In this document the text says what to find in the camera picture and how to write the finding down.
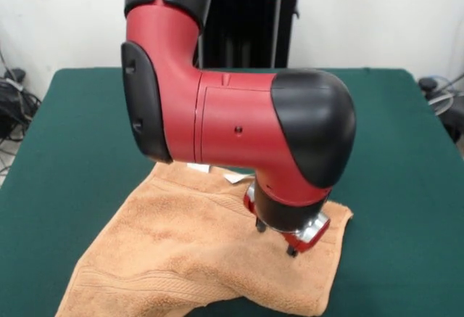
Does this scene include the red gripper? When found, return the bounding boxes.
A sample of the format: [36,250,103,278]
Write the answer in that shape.
[241,188,331,258]

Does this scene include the tan terry towel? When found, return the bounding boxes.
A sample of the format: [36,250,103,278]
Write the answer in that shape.
[54,160,355,317]

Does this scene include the dark green table cloth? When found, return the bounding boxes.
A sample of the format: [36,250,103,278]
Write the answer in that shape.
[0,67,464,317]

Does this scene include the black equipment with hoses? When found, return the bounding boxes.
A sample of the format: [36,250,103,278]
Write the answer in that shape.
[418,75,464,144]

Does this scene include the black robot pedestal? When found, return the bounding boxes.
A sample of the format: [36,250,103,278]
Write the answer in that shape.
[197,0,316,69]

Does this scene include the black cable bundle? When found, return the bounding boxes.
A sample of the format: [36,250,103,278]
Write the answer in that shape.
[0,68,43,144]

